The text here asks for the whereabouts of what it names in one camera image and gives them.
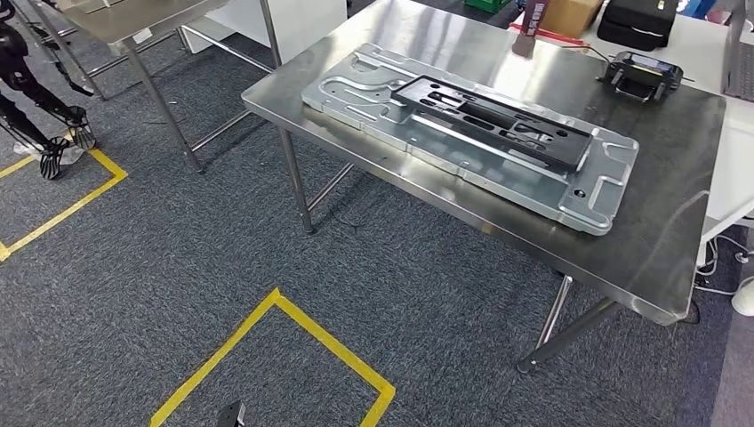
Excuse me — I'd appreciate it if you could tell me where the grey laptop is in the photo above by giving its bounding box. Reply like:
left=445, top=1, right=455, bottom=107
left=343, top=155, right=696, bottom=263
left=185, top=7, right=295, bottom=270
left=722, top=0, right=754, bottom=104

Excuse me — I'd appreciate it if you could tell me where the cardboard box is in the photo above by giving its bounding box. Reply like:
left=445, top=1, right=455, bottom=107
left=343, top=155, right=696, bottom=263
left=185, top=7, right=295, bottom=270
left=540, top=0, right=606, bottom=40

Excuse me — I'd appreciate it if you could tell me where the black handheld device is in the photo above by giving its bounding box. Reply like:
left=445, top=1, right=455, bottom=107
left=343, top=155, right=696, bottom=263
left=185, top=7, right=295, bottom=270
left=597, top=50, right=686, bottom=104

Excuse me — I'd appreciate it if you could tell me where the stamped grey metal panel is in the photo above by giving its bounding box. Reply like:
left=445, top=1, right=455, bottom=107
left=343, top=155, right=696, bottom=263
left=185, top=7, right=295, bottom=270
left=301, top=41, right=641, bottom=238

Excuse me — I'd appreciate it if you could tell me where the green box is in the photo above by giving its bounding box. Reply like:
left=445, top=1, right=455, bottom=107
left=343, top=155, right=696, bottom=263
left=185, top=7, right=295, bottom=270
left=463, top=0, right=513, bottom=15

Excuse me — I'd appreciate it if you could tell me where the white round object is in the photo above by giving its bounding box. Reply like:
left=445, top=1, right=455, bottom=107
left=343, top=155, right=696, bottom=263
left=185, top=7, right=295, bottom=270
left=731, top=276, right=754, bottom=318

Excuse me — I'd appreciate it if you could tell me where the white power cable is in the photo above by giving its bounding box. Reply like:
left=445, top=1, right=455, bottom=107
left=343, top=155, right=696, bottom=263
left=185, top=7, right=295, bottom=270
left=694, top=233, right=754, bottom=298

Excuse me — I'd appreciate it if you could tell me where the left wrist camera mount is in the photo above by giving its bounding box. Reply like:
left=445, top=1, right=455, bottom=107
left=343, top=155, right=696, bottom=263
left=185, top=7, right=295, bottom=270
left=214, top=399, right=248, bottom=427

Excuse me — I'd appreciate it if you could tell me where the black plastic plate bracket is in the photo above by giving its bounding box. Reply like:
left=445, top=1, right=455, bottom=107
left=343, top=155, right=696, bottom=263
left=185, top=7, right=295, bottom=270
left=390, top=74, right=594, bottom=173

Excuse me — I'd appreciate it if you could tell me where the stainless steel workbench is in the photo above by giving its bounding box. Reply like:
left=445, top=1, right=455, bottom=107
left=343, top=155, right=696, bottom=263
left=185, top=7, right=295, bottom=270
left=240, top=0, right=727, bottom=375

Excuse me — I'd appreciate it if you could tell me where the stainless steel table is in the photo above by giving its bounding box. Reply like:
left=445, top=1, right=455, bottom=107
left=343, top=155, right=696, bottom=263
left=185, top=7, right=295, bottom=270
left=23, top=0, right=285, bottom=175

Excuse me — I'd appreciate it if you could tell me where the red flat strip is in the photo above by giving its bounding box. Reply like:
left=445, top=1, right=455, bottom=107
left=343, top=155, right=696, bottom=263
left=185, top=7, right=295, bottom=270
left=513, top=22, right=591, bottom=50

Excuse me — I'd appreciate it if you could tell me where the black bag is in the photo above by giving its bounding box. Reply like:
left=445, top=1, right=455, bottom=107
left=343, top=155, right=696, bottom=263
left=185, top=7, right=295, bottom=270
left=596, top=0, right=679, bottom=53

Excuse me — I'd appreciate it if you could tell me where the white cabinet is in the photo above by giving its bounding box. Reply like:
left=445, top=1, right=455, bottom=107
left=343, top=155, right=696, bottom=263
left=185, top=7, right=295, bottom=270
left=180, top=0, right=349, bottom=66

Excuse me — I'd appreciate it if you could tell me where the yellow floor tape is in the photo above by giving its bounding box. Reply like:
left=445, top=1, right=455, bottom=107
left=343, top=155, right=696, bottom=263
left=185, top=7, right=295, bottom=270
left=148, top=286, right=397, bottom=427
left=0, top=132, right=130, bottom=264

